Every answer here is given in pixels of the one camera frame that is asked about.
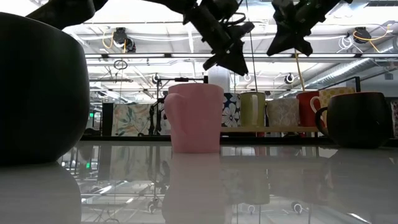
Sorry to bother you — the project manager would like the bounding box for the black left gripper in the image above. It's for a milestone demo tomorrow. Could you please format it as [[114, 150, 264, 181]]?
[[183, 2, 256, 75]]

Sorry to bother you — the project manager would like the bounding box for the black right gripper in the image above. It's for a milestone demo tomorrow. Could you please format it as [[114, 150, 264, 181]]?
[[266, 0, 315, 56]]

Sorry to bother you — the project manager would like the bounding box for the pale green mug white handle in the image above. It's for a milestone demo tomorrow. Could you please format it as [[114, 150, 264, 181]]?
[[239, 91, 267, 128]]

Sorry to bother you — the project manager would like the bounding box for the yellow dotted mug white handle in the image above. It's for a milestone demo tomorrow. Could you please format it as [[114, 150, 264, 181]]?
[[310, 86, 356, 128]]

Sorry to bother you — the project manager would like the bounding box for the salmon red mug white interior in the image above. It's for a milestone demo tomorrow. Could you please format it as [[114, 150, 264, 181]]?
[[296, 90, 321, 128]]

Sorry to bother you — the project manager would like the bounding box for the grey floral patterned mug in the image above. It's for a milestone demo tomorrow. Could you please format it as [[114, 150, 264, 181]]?
[[266, 98, 300, 128]]

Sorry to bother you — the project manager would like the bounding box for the white mug blue floral print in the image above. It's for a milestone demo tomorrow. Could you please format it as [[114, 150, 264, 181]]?
[[221, 92, 242, 128]]

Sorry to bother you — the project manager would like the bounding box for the pink ceramic mug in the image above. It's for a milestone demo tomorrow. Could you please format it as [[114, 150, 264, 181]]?
[[164, 83, 225, 154]]

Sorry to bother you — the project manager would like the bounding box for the black mug red interior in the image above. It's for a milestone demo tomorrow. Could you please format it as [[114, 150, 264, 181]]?
[[314, 91, 394, 149]]

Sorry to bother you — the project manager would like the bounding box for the matte black round mug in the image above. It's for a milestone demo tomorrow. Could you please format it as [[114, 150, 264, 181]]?
[[0, 11, 91, 166]]

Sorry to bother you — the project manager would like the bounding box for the white building column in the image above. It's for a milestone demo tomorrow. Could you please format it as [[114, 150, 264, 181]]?
[[207, 65, 231, 93]]

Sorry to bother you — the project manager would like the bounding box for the wooden tray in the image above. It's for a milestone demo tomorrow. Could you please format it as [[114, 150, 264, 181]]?
[[220, 76, 362, 138]]

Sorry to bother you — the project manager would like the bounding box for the floral printed partition panel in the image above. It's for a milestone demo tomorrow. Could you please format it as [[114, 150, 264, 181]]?
[[111, 103, 171, 137]]

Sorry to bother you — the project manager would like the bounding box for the yellow drop cable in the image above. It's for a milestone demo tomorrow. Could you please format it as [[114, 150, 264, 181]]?
[[294, 48, 306, 93]]

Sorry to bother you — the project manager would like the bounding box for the ceiling cable reel yellow cord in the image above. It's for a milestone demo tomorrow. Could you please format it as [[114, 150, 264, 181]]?
[[337, 26, 393, 54], [102, 27, 137, 54]]

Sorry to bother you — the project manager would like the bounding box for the silver ventilation duct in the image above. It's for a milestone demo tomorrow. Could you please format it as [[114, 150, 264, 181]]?
[[306, 46, 398, 91]]

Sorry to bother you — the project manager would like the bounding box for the black aluminium table frame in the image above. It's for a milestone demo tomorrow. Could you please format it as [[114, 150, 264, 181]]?
[[80, 135, 398, 147]]

